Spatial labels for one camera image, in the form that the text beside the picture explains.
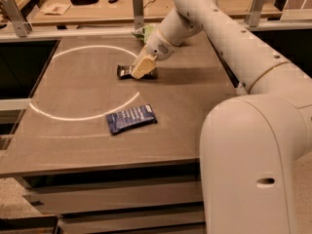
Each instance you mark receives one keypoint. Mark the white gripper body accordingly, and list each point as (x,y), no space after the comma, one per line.
(157,48)

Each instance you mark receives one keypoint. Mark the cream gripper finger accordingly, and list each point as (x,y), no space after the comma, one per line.
(140,56)
(145,66)

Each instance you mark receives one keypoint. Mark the chocolate rxbar dark wrapper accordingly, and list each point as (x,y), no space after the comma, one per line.
(125,72)

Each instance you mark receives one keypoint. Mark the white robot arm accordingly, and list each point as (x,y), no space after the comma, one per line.
(248,143)

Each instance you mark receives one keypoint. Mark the blueberry rxbar blue wrapper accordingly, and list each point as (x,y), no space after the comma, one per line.
(131,118)

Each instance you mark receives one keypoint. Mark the green chip bag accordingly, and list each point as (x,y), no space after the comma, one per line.
(143,33)

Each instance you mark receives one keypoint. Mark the small black device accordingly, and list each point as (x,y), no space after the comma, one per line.
(112,1)

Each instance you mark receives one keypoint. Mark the black oblong object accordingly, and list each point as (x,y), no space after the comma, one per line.
(83,2)

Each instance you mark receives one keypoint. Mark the paper packet on desk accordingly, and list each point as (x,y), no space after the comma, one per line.
(56,9)

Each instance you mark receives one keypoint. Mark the upper grey drawer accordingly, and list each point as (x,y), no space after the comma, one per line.
(106,196)

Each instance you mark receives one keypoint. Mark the grey drawer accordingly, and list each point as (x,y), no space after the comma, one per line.
(179,220)
(106,196)

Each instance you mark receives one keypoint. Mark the lower grey drawer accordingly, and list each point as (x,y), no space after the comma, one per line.
(179,220)

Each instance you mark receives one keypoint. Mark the grey metal bracket middle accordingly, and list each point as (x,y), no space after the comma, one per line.
(138,13)

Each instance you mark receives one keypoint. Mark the grey metal bracket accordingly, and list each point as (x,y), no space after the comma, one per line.
(253,17)
(138,13)
(20,25)

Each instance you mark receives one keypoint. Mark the grey metal bracket right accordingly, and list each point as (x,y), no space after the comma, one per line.
(253,17)

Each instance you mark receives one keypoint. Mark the grey metal bracket left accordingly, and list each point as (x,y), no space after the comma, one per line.
(20,25)

